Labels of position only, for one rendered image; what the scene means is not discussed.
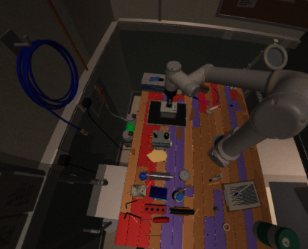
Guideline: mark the blue round disc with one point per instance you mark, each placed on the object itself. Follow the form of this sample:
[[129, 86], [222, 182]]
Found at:
[[143, 176]]

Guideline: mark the blue ribbed box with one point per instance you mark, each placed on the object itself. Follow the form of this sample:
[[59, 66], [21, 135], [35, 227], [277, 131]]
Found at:
[[158, 192]]

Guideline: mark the small grey nut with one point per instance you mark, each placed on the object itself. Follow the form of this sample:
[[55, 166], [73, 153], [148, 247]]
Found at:
[[215, 208]]

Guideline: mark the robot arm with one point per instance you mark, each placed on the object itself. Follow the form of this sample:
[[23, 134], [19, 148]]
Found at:
[[236, 76]]

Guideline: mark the grey square plate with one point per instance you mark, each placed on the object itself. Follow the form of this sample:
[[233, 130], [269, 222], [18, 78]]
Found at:
[[138, 191]]

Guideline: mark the round pressure gauge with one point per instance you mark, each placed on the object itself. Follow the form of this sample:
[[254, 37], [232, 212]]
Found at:
[[185, 175]]

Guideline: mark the grey metal case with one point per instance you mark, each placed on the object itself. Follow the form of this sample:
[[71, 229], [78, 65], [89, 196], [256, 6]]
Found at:
[[148, 84]]

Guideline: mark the grey round lamp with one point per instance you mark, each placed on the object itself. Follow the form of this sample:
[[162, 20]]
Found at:
[[267, 55]]

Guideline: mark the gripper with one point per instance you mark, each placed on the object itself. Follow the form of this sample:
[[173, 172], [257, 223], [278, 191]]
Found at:
[[170, 92]]

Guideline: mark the grey round canister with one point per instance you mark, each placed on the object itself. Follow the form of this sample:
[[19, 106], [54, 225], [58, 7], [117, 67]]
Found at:
[[132, 118], [128, 135]]

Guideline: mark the grey box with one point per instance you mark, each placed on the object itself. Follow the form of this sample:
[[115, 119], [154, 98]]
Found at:
[[293, 207]]

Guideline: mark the tan hexagonal sheet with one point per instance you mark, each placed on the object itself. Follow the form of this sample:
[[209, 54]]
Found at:
[[156, 157]]

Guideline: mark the grey air service block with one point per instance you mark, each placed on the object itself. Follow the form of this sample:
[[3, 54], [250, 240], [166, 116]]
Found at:
[[161, 144]]

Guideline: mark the grey metal cylinder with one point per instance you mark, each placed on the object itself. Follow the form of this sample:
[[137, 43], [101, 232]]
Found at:
[[160, 176]]

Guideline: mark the green tape roll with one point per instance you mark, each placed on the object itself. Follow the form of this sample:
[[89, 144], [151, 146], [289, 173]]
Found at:
[[272, 234]]

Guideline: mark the black hex key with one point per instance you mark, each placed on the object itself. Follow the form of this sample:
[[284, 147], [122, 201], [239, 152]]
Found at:
[[130, 203], [131, 214]]

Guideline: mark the grey wall hook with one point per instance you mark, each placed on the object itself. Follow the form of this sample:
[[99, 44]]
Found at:
[[10, 39]]

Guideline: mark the grey wall panel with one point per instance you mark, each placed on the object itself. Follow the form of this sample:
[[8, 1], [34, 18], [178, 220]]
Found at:
[[97, 102]]

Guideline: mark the blue bent tube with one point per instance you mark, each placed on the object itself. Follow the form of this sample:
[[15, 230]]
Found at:
[[217, 94]]

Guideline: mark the copper pipe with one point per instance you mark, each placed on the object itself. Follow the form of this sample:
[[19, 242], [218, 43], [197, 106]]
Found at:
[[68, 36]]

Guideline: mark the black regulator knob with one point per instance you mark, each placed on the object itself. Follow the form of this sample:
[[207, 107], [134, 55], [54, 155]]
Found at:
[[166, 135]]

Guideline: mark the grey squeeze tube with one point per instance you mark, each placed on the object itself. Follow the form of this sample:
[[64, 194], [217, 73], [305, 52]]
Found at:
[[217, 176]]

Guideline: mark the red block with holes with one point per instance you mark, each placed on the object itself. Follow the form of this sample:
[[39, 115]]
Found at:
[[155, 209]]

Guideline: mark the white cabinet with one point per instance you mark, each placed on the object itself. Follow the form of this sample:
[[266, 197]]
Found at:
[[109, 192]]

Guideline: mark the black mat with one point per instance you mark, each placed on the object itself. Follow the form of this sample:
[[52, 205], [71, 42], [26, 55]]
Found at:
[[153, 114]]

